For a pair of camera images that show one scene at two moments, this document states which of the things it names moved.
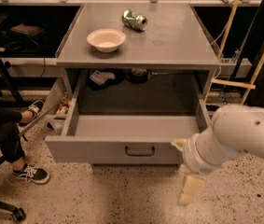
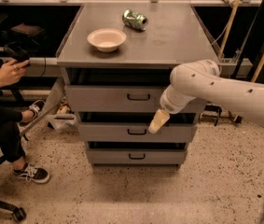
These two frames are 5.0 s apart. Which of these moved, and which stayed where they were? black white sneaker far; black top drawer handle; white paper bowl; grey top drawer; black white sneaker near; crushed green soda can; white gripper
Moved: white gripper; grey top drawer; black top drawer handle
Stayed: white paper bowl; crushed green soda can; black white sneaker near; black white sneaker far
